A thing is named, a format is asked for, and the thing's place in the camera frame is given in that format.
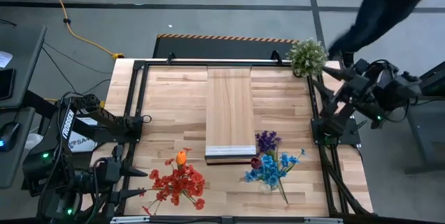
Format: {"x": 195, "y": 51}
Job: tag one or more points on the clear glass vase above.
{"x": 267, "y": 189}

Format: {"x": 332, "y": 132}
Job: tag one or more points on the purple flower bunch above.
{"x": 266, "y": 141}

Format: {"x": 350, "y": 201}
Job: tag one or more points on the large red flower bunch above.
{"x": 184, "y": 182}

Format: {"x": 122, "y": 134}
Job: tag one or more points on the black hazard-striped floor mat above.
{"x": 222, "y": 48}

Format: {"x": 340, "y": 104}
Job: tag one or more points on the potted green white-flowered plant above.
{"x": 307, "y": 57}

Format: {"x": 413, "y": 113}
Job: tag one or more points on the white spray bottle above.
{"x": 33, "y": 141}

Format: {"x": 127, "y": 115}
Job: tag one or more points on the black computer mouse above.
{"x": 9, "y": 134}

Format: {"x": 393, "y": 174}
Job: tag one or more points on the black metal table frame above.
{"x": 180, "y": 64}

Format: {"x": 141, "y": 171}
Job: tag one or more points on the white printed box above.
{"x": 81, "y": 144}

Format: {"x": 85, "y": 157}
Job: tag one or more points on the wooden shelf with black legs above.
{"x": 229, "y": 112}

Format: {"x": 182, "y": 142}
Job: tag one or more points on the silver metal bracket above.
{"x": 323, "y": 220}
{"x": 130, "y": 219}

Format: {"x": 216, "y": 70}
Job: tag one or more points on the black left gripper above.
{"x": 113, "y": 172}

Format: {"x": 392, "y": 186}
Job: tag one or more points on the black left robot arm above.
{"x": 66, "y": 126}

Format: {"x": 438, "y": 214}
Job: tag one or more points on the black table clamp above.
{"x": 171, "y": 57}
{"x": 277, "y": 57}

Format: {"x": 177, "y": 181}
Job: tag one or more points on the grey side desk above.
{"x": 21, "y": 57}

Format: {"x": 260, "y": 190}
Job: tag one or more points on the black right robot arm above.
{"x": 396, "y": 88}

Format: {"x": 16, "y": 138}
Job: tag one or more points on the white paper sheet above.
{"x": 5, "y": 58}

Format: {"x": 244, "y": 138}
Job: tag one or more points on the person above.
{"x": 382, "y": 8}

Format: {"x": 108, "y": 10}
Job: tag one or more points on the dark red tulip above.
{"x": 256, "y": 163}

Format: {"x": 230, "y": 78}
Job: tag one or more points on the blue flower bunch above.
{"x": 271, "y": 172}

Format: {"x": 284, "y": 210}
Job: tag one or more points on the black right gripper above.
{"x": 351, "y": 90}

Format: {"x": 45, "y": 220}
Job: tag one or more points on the dark metal equipment stand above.
{"x": 431, "y": 85}

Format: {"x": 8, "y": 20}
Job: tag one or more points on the orange tulip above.
{"x": 181, "y": 158}

